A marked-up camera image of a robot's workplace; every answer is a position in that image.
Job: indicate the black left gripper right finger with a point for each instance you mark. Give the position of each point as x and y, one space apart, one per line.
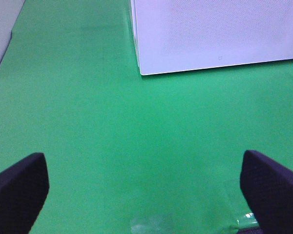
267 187

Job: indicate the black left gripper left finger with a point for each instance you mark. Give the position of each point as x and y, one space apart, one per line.
24 187

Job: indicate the green table mat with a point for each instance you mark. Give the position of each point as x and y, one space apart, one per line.
127 153

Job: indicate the white microwave door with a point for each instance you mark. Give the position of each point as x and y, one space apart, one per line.
182 35

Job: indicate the white microwave oven body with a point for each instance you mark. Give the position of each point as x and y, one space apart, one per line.
134 29

